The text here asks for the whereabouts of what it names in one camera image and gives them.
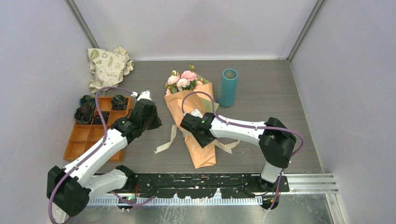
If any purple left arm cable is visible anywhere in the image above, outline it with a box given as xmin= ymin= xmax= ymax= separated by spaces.
xmin=48 ymin=86 xmax=158 ymax=224

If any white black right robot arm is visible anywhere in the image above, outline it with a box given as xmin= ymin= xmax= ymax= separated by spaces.
xmin=180 ymin=112 xmax=297 ymax=192

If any teal cylindrical vase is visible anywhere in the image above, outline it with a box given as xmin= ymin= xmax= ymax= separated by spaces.
xmin=216 ymin=69 xmax=238 ymax=107

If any dark rolled fabric middle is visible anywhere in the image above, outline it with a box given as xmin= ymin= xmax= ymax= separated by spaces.
xmin=92 ymin=112 xmax=110 ymax=125

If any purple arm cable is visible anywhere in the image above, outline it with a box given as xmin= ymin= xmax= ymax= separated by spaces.
xmin=48 ymin=86 xmax=158 ymax=224
xmin=181 ymin=91 xmax=305 ymax=212

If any dark rolled fabric top left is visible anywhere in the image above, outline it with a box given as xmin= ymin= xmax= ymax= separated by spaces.
xmin=79 ymin=95 xmax=96 ymax=110

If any pink flower bouquet orange paper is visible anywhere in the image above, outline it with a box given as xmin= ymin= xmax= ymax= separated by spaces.
xmin=164 ymin=65 xmax=216 ymax=168

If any crumpled printed cloth bag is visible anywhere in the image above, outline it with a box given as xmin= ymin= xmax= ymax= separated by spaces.
xmin=87 ymin=46 xmax=134 ymax=93

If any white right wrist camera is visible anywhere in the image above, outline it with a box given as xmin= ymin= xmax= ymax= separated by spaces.
xmin=190 ymin=109 xmax=203 ymax=118

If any beige satin ribbon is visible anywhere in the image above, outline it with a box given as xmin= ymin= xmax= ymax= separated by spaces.
xmin=154 ymin=123 xmax=240 ymax=154

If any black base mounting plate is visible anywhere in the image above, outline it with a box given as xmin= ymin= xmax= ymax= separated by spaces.
xmin=115 ymin=173 xmax=290 ymax=209

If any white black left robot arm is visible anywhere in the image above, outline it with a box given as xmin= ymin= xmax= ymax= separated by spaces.
xmin=47 ymin=98 xmax=162 ymax=217

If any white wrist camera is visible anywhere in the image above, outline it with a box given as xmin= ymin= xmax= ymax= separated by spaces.
xmin=190 ymin=109 xmax=203 ymax=118
xmin=130 ymin=90 xmax=152 ymax=101

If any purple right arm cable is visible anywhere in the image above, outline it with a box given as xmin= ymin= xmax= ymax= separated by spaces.
xmin=181 ymin=91 xmax=305 ymax=212

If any orange compartment tray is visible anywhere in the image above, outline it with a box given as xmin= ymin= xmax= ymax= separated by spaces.
xmin=64 ymin=97 xmax=133 ymax=162

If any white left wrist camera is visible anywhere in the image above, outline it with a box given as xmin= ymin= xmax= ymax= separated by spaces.
xmin=130 ymin=90 xmax=152 ymax=101

